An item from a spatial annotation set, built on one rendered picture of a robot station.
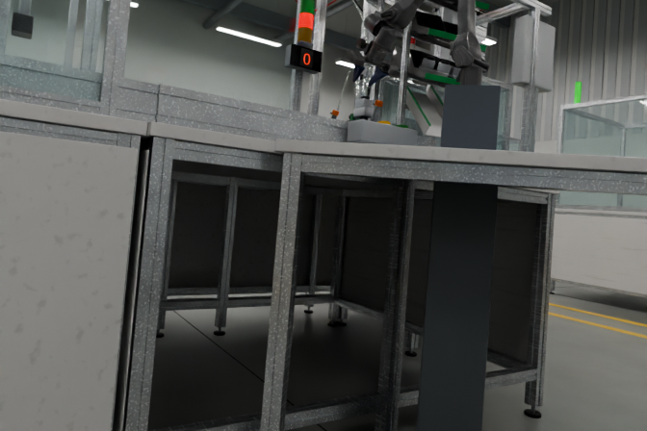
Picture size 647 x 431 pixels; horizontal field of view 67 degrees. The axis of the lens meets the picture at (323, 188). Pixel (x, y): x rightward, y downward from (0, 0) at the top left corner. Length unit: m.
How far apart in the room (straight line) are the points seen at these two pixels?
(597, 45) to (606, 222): 6.36
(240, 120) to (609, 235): 4.55
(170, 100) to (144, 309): 0.47
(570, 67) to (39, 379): 11.03
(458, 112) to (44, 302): 1.05
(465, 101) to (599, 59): 9.88
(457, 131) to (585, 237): 4.26
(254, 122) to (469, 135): 0.56
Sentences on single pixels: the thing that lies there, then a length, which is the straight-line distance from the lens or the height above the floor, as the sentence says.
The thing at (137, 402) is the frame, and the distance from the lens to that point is 1.20.
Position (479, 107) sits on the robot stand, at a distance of 1.35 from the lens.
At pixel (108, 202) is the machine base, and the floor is 0.68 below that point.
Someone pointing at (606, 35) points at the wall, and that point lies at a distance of 11.31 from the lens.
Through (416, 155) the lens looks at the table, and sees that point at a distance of 1.09.
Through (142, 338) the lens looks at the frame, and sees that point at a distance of 1.15.
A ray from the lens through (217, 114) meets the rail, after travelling 1.23.
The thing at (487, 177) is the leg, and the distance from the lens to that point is 1.11.
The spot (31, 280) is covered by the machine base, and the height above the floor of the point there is 0.52.
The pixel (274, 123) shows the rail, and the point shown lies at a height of 0.92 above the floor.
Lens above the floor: 0.71
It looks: 2 degrees up
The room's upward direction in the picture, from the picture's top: 5 degrees clockwise
